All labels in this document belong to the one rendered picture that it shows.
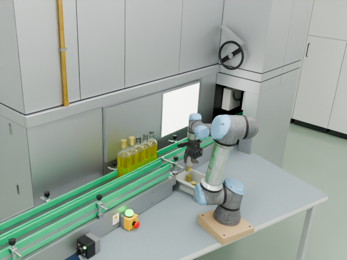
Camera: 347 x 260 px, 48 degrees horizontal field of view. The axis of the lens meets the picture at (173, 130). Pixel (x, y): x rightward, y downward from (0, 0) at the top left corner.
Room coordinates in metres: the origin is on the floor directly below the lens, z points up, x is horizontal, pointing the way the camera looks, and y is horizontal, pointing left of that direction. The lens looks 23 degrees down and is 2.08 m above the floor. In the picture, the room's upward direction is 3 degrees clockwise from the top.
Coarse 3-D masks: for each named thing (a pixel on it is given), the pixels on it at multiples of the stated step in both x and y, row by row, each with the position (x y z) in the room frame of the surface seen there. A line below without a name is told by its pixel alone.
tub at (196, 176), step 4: (184, 172) 2.22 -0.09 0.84; (188, 172) 2.26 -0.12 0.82; (192, 172) 2.25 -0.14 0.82; (196, 172) 2.23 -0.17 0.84; (176, 176) 2.16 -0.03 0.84; (180, 176) 2.19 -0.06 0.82; (184, 176) 2.22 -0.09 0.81; (192, 176) 2.25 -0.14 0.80; (196, 176) 2.23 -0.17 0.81; (200, 176) 2.21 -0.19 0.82; (204, 176) 2.19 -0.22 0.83; (180, 180) 2.11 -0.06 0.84; (184, 180) 2.22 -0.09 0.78; (192, 180) 2.24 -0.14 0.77; (196, 180) 2.22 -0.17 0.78; (200, 180) 2.21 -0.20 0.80; (188, 184) 2.07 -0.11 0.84
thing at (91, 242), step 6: (90, 234) 1.55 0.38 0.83; (78, 240) 1.50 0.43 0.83; (84, 240) 1.50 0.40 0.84; (90, 240) 1.51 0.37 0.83; (96, 240) 1.51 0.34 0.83; (84, 246) 1.47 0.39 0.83; (90, 246) 1.48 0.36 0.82; (96, 246) 1.51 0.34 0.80; (90, 252) 1.48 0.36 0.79; (96, 252) 1.50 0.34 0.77
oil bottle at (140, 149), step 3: (135, 147) 2.04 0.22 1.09; (138, 147) 2.04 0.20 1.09; (141, 147) 2.05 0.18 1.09; (138, 150) 2.03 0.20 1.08; (141, 150) 2.04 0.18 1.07; (144, 150) 2.06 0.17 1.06; (138, 153) 2.02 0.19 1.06; (141, 153) 2.04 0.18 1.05; (138, 156) 2.02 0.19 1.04; (141, 156) 2.04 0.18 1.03; (138, 159) 2.02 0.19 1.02; (141, 159) 2.04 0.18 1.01; (138, 162) 2.03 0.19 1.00; (141, 162) 2.05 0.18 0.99; (138, 165) 2.03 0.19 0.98; (141, 165) 2.05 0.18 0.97
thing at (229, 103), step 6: (228, 90) 3.01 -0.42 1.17; (234, 90) 3.05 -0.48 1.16; (240, 90) 3.12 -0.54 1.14; (228, 96) 3.01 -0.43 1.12; (240, 96) 3.13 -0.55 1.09; (222, 102) 3.04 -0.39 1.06; (228, 102) 3.00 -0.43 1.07; (234, 102) 3.06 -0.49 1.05; (222, 108) 3.04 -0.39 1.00; (228, 108) 3.00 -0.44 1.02
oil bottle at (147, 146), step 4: (144, 144) 2.08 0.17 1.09; (148, 144) 2.09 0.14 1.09; (144, 148) 2.07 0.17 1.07; (148, 148) 2.09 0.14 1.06; (148, 152) 2.09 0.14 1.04; (144, 156) 2.07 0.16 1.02; (148, 156) 2.09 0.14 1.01; (144, 160) 2.07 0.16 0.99; (148, 160) 2.09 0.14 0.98; (144, 164) 2.07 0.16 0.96
